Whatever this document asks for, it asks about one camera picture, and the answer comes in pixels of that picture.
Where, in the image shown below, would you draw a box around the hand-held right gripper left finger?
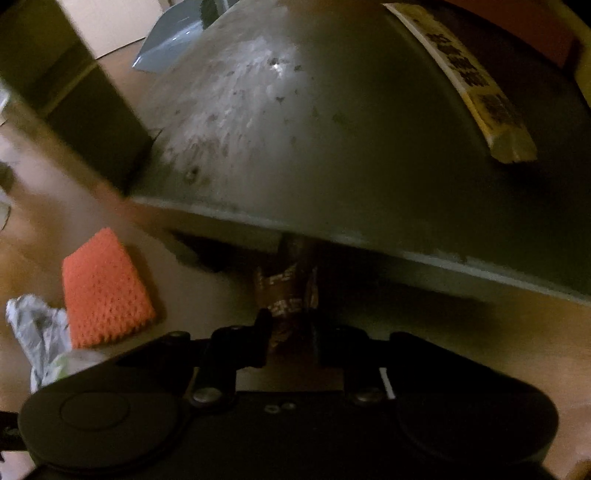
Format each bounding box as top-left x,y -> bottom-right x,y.
115,308 -> 273,408

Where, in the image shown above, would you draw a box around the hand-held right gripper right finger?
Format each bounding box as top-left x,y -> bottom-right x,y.
308,318 -> 462,408

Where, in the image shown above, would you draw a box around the brown wrapper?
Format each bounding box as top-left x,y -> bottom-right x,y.
252,233 -> 321,357

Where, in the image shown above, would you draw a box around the orange foam net sleeve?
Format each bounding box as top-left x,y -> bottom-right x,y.
61,226 -> 158,350

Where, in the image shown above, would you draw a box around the crumpled white plastic wrapper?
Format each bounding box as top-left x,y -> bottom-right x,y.
5,294 -> 94,394

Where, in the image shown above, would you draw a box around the dark cardboard box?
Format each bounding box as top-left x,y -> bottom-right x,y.
0,0 -> 160,197

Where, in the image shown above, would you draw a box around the yellow white label strip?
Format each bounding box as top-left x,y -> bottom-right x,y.
382,2 -> 539,164

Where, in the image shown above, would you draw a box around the grey plastic dustpan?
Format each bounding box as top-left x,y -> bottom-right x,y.
132,0 -> 232,73

